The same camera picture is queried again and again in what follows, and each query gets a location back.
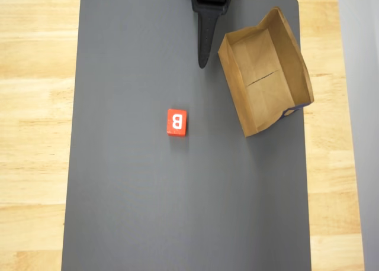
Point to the brown paper box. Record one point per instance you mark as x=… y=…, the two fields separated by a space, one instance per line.
x=266 y=84

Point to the red letter B block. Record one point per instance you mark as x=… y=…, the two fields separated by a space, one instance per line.
x=177 y=121

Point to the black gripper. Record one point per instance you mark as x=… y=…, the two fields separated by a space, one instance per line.
x=208 y=9

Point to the dark gray rubber mat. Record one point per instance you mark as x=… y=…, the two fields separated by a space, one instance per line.
x=148 y=194

